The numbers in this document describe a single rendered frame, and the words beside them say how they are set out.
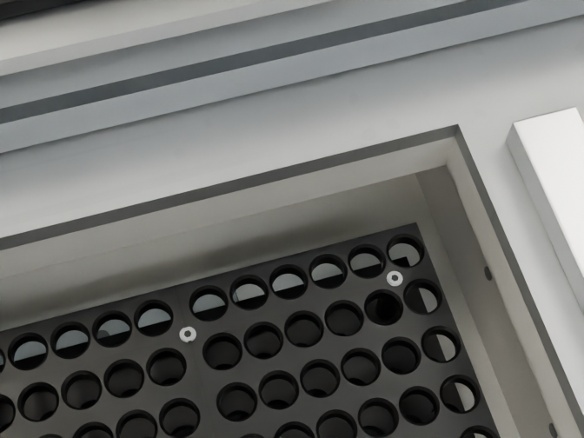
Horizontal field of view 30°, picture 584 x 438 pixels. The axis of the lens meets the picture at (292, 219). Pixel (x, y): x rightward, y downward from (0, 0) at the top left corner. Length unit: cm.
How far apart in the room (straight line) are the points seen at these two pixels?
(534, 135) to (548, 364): 7
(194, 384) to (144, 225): 5
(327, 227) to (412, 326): 10
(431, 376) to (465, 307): 9
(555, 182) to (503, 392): 12
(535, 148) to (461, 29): 5
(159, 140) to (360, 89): 7
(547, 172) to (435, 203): 12
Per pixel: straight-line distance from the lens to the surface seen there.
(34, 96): 33
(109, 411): 36
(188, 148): 35
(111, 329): 43
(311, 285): 38
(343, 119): 35
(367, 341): 37
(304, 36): 34
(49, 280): 45
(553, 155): 34
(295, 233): 45
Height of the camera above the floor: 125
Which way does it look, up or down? 63 degrees down
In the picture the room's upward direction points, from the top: 3 degrees clockwise
